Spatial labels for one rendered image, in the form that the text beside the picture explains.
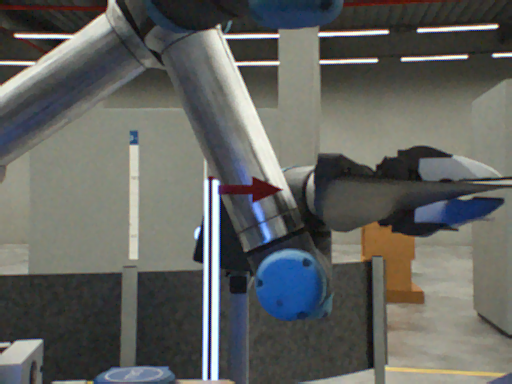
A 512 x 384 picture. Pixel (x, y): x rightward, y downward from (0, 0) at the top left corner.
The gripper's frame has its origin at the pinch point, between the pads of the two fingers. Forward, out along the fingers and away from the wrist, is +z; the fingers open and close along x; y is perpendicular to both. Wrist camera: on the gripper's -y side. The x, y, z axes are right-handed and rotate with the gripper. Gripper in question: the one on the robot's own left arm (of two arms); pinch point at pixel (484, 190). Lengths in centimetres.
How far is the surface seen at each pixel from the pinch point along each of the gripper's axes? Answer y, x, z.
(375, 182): -18.3, 1.7, 5.0
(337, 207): -12.8, 3.0, -5.4
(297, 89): 235, -102, -345
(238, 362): 9, 25, -52
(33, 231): 163, 11, -638
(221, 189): -23.1, 2.6, -8.8
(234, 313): 8, 18, -52
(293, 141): 237, -66, -347
